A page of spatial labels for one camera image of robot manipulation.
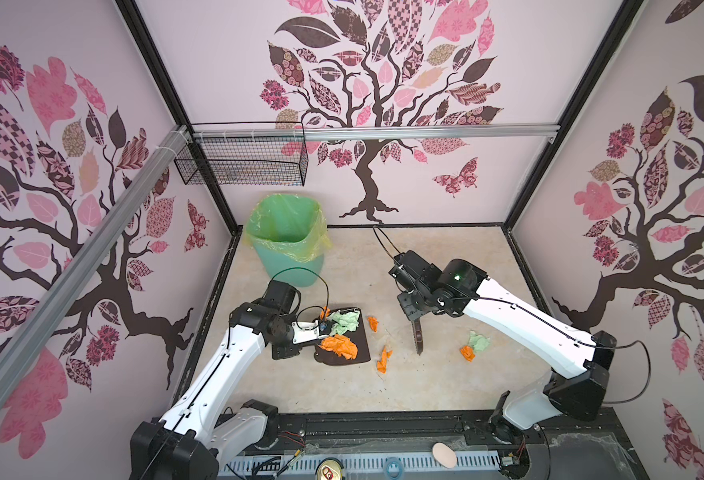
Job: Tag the orange scrap front centre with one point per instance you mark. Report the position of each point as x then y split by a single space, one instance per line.
341 345

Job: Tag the dark brown dustpan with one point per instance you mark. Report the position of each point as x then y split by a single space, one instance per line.
359 337

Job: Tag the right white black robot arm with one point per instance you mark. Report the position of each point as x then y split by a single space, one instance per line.
579 361

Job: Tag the green scrap front centre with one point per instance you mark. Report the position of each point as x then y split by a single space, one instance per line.
344 322

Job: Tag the small orange scrap centre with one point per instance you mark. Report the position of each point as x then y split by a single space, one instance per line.
373 323

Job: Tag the orange twisted scrap front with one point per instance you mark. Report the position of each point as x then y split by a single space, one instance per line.
382 362

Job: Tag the silver aluminium rail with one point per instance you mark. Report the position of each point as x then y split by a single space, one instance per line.
384 133
26 344

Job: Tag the green scrap front right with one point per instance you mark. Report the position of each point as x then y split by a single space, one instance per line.
477 342

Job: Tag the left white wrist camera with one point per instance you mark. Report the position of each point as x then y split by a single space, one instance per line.
305 332

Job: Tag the dark brown hand brush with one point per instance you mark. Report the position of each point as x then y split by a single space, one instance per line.
417 332

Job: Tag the green scrap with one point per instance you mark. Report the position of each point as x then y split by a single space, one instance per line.
344 322
477 342

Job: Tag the beige oval disc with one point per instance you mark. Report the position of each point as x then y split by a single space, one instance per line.
444 455

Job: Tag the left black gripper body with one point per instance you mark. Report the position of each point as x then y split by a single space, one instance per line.
282 347

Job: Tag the black wire basket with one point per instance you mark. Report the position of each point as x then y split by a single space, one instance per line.
254 153

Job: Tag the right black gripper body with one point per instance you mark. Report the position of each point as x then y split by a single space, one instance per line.
413 305

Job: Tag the silver aluminium rail left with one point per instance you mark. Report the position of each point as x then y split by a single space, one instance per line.
26 344

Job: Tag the green bin with liner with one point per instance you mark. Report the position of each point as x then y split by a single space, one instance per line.
290 236

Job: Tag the orange scrap front right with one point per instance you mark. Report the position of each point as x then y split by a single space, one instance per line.
468 353

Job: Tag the silver aluminium rail back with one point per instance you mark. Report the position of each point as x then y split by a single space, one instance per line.
384 133

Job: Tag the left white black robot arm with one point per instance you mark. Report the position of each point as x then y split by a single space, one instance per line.
190 441

